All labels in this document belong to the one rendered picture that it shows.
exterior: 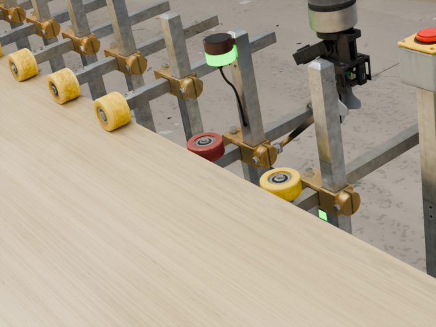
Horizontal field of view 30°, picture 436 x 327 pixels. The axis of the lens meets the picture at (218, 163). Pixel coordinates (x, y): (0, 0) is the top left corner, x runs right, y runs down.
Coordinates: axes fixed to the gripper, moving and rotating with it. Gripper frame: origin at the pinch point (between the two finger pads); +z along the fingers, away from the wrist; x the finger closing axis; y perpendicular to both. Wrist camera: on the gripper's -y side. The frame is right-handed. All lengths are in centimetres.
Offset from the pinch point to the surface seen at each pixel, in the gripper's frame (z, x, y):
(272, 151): 9.8, -6.8, -14.3
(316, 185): 10.3, -10.0, 3.0
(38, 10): -6, -9, -117
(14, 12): -1, -9, -139
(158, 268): 5, -50, 7
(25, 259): 5, -65, -16
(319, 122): -5.0, -9.8, 6.0
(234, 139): 8.2, -10.0, -23.5
